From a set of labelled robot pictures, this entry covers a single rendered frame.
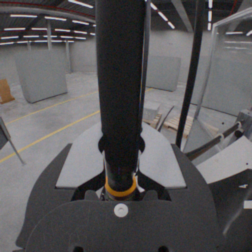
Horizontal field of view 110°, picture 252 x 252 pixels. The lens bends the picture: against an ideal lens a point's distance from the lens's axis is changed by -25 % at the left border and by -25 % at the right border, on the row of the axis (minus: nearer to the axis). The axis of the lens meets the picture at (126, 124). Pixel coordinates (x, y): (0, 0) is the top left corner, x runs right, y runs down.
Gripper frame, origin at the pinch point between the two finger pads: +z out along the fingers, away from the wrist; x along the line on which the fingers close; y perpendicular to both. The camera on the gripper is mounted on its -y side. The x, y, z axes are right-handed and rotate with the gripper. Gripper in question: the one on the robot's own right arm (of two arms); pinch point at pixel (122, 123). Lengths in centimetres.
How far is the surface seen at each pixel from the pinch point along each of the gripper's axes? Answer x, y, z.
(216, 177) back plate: 34.4, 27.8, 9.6
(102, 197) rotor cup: -6.5, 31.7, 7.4
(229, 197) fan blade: 18.1, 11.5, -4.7
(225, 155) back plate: 39.9, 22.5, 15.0
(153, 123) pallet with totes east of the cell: 78, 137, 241
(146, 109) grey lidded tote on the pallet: 60, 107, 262
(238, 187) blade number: 21.1, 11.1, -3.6
